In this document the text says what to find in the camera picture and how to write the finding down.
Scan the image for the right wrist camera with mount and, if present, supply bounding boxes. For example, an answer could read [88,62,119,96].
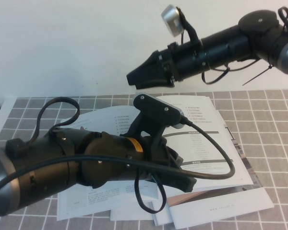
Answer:
[161,4,202,48]

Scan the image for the thin black looped cable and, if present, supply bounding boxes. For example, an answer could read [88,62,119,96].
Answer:
[277,0,288,31]

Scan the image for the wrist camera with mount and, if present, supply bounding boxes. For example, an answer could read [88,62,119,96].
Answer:
[161,4,202,48]
[129,93,183,149]

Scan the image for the brochure with photo cover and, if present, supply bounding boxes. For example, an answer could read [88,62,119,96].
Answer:
[167,109,275,229]

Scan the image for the black flat left arm cable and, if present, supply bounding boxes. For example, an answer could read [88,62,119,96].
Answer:
[13,96,80,154]

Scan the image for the black zip tie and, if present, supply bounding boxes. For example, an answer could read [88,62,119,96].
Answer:
[242,63,276,87]

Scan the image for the grey checked tablecloth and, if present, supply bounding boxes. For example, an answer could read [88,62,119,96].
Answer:
[0,89,288,230]

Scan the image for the white product manual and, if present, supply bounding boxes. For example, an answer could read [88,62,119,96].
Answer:
[57,95,254,221]

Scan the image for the thick black left camera cable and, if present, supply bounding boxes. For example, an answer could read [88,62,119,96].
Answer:
[0,116,236,213]

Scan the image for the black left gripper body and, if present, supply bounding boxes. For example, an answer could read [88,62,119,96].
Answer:
[128,136,183,185]

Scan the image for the plain white paper booklet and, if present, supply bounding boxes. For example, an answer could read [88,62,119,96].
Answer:
[109,201,175,226]

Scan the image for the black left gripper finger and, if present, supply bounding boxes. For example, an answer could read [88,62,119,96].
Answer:
[158,172,197,193]
[169,146,184,169]

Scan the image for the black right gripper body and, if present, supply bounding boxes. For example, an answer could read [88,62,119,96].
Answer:
[157,39,210,83]

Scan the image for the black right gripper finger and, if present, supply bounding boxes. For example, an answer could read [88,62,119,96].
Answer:
[126,51,164,85]
[135,74,175,90]

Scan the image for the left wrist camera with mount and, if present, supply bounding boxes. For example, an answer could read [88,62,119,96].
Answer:
[129,93,183,149]

